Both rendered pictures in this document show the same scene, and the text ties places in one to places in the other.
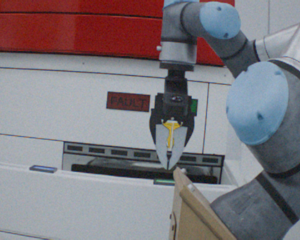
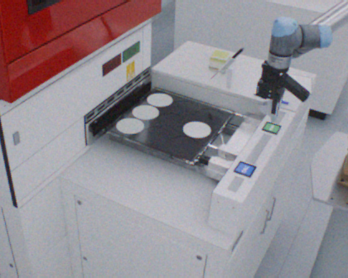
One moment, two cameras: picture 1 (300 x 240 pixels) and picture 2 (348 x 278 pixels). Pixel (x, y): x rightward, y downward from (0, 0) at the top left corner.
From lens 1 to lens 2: 199 cm
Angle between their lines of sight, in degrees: 63
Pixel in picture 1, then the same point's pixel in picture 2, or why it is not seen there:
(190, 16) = (311, 40)
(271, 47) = not seen: hidden behind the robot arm
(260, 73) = not seen: outside the picture
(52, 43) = (81, 53)
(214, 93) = (145, 31)
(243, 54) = not seen: hidden behind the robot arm
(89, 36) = (102, 34)
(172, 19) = (293, 43)
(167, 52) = (287, 63)
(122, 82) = (108, 54)
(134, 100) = (114, 62)
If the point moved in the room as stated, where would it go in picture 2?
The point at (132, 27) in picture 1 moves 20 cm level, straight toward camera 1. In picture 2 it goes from (122, 13) to (176, 24)
